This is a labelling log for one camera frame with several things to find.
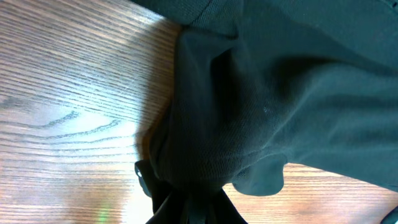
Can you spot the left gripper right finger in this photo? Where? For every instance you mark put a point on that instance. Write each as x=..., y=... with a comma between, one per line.
x=222, y=211

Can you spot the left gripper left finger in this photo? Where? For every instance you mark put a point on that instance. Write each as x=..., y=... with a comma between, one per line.
x=169, y=206

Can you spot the black Sydrogen garment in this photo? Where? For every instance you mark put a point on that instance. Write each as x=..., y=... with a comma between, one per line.
x=258, y=84

